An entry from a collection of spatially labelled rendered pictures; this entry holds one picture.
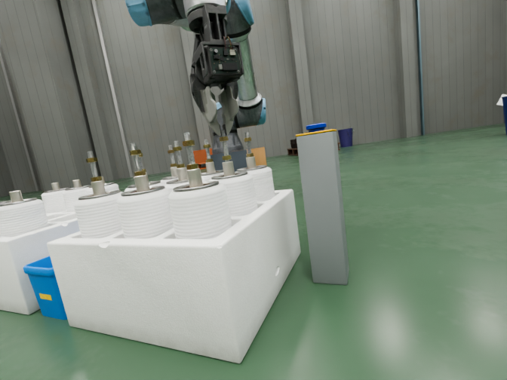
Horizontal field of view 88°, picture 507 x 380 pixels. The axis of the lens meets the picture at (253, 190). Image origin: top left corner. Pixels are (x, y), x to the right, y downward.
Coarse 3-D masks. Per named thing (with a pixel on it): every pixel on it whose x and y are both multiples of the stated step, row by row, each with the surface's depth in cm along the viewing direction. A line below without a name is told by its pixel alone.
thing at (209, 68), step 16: (192, 16) 46; (208, 16) 44; (224, 16) 45; (208, 32) 44; (224, 32) 46; (208, 48) 44; (224, 48) 45; (240, 48) 46; (192, 64) 50; (208, 64) 45; (224, 64) 45; (240, 64) 47; (208, 80) 47; (224, 80) 51
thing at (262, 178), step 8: (264, 168) 62; (256, 176) 60; (264, 176) 61; (256, 184) 61; (264, 184) 61; (272, 184) 64; (256, 192) 61; (264, 192) 62; (272, 192) 63; (264, 200) 62
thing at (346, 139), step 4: (352, 128) 676; (340, 132) 670; (344, 132) 664; (348, 132) 662; (352, 132) 666; (340, 136) 674; (344, 136) 667; (348, 136) 665; (340, 140) 678; (344, 140) 670; (348, 140) 667; (340, 144) 684; (344, 144) 672; (348, 144) 669
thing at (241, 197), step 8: (240, 176) 51; (248, 176) 52; (224, 184) 50; (232, 184) 50; (240, 184) 50; (248, 184) 52; (232, 192) 50; (240, 192) 50; (248, 192) 52; (232, 200) 50; (240, 200) 51; (248, 200) 52; (256, 200) 54; (232, 208) 51; (240, 208) 51; (248, 208) 52; (256, 208) 54
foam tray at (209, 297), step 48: (288, 192) 66; (96, 240) 47; (144, 240) 43; (192, 240) 39; (240, 240) 40; (288, 240) 63; (96, 288) 47; (144, 288) 42; (192, 288) 38; (240, 288) 39; (144, 336) 45; (192, 336) 40; (240, 336) 38
